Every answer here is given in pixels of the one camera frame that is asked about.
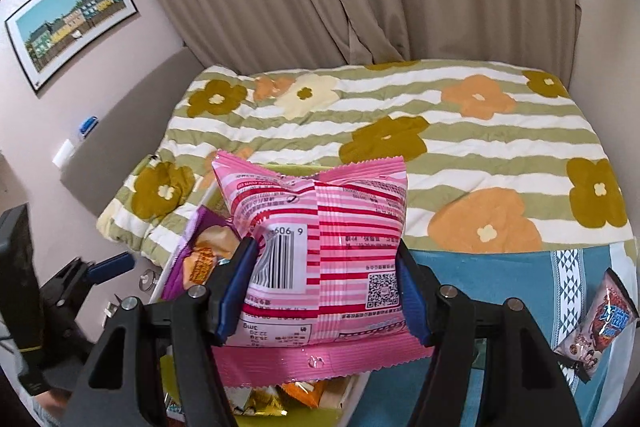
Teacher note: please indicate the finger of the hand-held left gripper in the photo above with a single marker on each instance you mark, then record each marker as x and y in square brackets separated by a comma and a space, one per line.
[112, 265]

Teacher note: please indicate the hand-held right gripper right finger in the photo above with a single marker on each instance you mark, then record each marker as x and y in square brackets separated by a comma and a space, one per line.
[412, 302]

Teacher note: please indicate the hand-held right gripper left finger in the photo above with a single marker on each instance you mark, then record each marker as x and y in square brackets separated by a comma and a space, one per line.
[235, 289]

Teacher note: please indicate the pink striped snack packet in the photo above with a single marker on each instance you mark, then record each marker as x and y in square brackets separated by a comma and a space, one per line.
[340, 227]

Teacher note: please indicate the white storage bin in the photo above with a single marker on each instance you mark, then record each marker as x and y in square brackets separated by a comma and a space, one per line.
[356, 399]

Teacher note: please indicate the cream orange snack packet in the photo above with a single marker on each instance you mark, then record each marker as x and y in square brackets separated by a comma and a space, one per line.
[305, 394]

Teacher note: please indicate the purple chip bag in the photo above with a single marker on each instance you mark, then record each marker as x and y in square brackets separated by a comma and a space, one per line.
[200, 257]

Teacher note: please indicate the teal patterned cloth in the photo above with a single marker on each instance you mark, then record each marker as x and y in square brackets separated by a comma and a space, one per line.
[500, 287]

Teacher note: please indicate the yellow cocoa snack packet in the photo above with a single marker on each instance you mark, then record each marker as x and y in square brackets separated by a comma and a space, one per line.
[262, 402]

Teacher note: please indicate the grey padded headboard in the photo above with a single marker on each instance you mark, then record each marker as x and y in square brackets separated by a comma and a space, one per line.
[130, 127]

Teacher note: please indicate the yellow-green printed packet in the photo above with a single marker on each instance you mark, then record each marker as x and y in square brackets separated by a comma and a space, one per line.
[290, 419]

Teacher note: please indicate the green striped floral blanket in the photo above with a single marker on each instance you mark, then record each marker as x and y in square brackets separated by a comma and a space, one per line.
[450, 142]

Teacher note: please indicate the dark red grey snack packet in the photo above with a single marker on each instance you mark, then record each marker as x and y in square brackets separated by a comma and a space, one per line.
[597, 322]

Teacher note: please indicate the clear wall hook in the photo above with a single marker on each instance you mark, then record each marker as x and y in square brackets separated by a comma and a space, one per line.
[149, 279]

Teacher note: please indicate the white wall switch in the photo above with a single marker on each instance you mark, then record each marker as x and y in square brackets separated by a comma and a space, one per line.
[64, 154]

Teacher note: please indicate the framed wall poster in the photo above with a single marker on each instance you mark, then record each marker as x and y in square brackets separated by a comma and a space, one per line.
[70, 22]

